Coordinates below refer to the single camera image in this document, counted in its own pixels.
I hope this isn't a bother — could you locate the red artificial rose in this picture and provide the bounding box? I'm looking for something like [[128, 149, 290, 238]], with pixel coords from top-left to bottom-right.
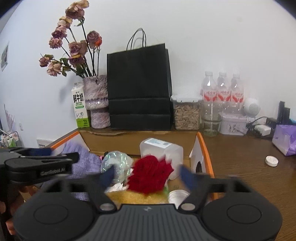
[[127, 155, 174, 195]]

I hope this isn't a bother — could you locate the person left hand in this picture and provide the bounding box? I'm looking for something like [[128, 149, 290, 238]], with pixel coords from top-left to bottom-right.
[[1, 186, 35, 235]]

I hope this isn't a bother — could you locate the purple knitted cloth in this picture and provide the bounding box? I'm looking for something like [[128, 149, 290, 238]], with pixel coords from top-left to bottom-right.
[[40, 141, 102, 202]]

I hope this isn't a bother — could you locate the white crumpled tissue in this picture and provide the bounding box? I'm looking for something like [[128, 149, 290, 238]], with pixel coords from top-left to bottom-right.
[[105, 183, 127, 193]]

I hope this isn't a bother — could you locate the iridescent clear ball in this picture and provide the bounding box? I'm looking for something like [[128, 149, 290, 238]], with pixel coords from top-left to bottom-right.
[[100, 151, 133, 184]]

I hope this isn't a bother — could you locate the yellow white plush toy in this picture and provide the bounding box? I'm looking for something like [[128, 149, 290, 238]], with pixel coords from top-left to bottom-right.
[[106, 190, 168, 205]]

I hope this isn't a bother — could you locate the red orange cardboard box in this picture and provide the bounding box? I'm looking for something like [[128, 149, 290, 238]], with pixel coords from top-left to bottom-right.
[[49, 128, 214, 196]]

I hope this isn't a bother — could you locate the white green milk carton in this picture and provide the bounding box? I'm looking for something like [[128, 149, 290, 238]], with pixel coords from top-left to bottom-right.
[[71, 82, 91, 128]]

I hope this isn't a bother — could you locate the translucent plastic container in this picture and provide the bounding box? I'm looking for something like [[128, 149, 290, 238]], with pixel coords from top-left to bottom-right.
[[139, 138, 184, 180]]

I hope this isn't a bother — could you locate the white floral tin box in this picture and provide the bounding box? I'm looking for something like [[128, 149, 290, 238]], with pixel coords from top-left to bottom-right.
[[219, 113, 248, 136]]

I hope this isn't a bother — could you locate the small white round lid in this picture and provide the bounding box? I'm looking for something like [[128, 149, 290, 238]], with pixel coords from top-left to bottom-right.
[[265, 156, 278, 167]]

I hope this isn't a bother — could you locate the clear container with snacks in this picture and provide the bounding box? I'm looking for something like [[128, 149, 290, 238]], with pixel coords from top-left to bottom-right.
[[171, 95, 202, 131]]

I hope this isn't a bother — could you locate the white power adapter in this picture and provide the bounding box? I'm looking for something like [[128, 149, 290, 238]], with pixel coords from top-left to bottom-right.
[[254, 124, 271, 137]]

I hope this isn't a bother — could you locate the purple ceramic vase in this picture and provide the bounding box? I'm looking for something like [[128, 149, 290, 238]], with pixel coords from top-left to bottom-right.
[[83, 75, 110, 129]]

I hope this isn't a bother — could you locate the white round speaker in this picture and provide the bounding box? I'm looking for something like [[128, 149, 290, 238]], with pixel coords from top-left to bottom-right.
[[243, 98, 260, 117]]

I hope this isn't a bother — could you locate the water bottle middle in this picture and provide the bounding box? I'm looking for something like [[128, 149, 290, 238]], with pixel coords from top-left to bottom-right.
[[217, 72, 231, 102]]

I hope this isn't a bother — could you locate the water bottle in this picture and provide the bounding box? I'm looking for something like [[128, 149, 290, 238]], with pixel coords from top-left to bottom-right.
[[231, 74, 244, 103], [202, 71, 217, 102], [217, 72, 231, 102]]

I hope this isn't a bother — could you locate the water bottle left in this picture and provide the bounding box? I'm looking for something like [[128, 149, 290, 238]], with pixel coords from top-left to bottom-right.
[[202, 71, 217, 102]]

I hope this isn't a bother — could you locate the purple tissue pack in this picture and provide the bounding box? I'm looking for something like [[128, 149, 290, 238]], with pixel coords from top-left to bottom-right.
[[272, 125, 296, 156]]

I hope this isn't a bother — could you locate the water bottle right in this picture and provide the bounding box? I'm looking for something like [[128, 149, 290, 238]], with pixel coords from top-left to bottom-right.
[[231, 74, 244, 103]]

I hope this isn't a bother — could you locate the black paper bag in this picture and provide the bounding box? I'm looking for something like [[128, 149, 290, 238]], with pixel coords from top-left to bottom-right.
[[107, 32, 173, 131]]

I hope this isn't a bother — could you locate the black power strip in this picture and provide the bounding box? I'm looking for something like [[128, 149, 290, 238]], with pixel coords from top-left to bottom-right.
[[265, 101, 291, 128]]

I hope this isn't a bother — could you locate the dried rose bouquet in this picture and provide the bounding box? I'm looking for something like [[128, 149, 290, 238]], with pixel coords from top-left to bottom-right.
[[39, 1, 102, 79]]

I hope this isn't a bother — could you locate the wall picture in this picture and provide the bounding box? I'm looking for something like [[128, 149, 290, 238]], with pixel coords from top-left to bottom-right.
[[1, 42, 9, 72]]

